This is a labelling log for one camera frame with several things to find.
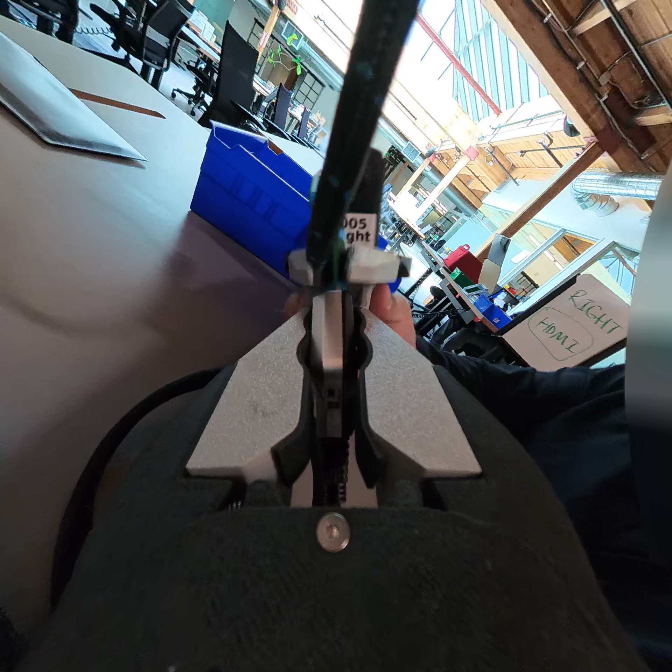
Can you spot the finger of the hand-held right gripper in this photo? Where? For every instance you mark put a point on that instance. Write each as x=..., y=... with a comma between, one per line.
x=300, y=267
x=375, y=265

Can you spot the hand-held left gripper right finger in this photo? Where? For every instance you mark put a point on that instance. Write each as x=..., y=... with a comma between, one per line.
x=420, y=414

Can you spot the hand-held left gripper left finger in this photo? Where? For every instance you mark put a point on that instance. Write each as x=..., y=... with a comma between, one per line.
x=246, y=414

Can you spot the brushed metal hub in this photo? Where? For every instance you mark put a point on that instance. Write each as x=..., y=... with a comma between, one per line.
x=325, y=341

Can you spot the blue storage bin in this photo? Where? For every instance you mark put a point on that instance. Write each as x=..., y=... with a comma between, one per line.
x=246, y=199

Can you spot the person's right forearm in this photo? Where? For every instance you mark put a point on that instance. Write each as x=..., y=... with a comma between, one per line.
x=525, y=388

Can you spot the person's right hand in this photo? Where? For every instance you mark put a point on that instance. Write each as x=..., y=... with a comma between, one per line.
x=393, y=315

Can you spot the long white table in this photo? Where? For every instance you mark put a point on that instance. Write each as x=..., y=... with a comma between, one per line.
x=299, y=149

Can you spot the red bag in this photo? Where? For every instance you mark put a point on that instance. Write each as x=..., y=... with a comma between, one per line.
x=464, y=262

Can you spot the small blue bin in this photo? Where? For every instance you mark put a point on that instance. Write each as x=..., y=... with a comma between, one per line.
x=493, y=312

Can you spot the green paper decoration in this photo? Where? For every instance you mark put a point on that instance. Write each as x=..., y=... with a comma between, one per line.
x=287, y=52

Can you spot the white handwritten sign board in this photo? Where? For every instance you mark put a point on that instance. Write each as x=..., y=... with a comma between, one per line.
x=567, y=325

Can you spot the black office chair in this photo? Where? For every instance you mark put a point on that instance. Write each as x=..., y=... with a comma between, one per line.
x=147, y=31
x=233, y=73

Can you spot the metal duct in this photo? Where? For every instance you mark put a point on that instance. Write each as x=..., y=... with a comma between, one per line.
x=614, y=186

